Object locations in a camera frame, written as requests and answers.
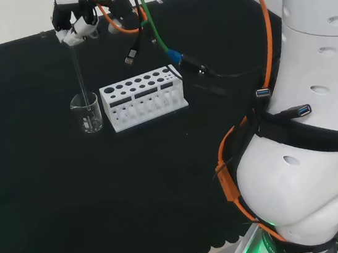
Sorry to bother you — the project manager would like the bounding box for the white test tube rack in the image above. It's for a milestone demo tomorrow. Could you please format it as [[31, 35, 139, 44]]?
[[97, 62, 192, 135]]

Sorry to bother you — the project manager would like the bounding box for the clear glass rod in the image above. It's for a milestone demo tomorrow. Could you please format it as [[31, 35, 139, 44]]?
[[69, 41, 91, 111]]

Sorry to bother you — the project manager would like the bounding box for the clear glass beaker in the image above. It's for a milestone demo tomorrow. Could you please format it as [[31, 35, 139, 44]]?
[[68, 90, 106, 136]]

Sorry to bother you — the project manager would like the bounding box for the short orange cable loop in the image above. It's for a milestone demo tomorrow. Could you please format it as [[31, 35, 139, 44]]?
[[95, 0, 145, 39]]

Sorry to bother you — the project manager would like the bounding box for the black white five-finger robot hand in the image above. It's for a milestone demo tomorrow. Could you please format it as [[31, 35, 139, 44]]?
[[48, 0, 103, 49]]

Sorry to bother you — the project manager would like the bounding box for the grey metal base plate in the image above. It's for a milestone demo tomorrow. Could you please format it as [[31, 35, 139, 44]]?
[[225, 222, 267, 253]]

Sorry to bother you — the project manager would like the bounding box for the long orange cable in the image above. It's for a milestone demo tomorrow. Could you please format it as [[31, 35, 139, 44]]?
[[192, 0, 302, 253]]

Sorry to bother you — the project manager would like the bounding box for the black cable with silver plug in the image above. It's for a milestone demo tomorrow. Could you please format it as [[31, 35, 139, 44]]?
[[119, 20, 151, 67]]

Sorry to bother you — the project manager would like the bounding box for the black USB socket cable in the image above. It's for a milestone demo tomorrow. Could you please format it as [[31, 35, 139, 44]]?
[[254, 87, 272, 99], [274, 103, 313, 121]]

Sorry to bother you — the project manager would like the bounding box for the black cloth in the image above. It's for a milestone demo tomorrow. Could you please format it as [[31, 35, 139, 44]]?
[[0, 0, 314, 253]]

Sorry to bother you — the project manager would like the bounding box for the green cable with blue connector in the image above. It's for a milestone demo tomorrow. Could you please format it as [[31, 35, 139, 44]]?
[[132, 0, 185, 70]]

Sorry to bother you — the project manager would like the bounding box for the black adapter cable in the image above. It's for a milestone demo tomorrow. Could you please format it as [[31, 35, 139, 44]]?
[[178, 43, 268, 84]]

